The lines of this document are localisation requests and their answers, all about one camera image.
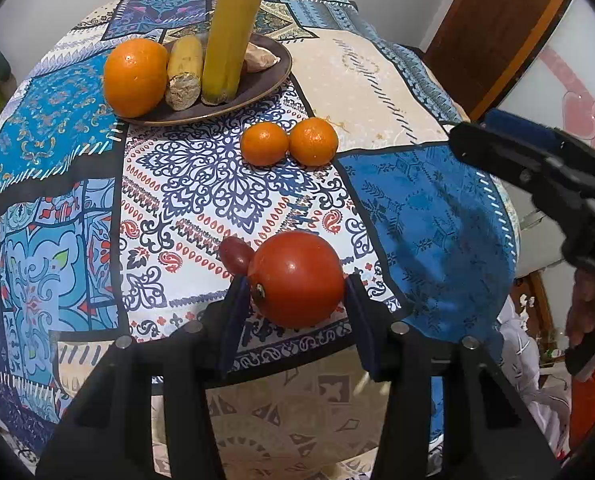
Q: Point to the patchwork printed blanket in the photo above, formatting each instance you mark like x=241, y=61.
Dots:
x=417, y=220

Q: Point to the long yellow sugarcane piece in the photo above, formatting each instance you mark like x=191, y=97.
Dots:
x=230, y=42

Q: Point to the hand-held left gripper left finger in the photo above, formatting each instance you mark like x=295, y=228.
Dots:
x=233, y=322

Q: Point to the red tomato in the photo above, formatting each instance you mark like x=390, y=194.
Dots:
x=297, y=277

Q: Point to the dark brown plate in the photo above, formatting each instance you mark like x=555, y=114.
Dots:
x=257, y=87

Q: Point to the person's right hand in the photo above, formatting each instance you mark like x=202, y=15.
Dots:
x=587, y=305

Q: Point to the small orange mandarin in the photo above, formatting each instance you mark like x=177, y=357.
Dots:
x=264, y=144
x=313, y=141

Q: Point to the white cloth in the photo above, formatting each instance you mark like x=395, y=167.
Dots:
x=527, y=370

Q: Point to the large orange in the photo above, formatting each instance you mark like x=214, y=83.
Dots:
x=135, y=77

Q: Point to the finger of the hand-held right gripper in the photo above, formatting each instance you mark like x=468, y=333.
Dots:
x=520, y=127
x=492, y=152

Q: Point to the wooden wardrobe door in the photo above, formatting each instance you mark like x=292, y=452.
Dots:
x=502, y=35

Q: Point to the small red grape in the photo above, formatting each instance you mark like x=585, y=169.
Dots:
x=235, y=255

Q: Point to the short yellow sugarcane piece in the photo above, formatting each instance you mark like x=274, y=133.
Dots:
x=183, y=80

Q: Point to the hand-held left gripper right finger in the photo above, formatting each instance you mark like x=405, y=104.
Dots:
x=363, y=322

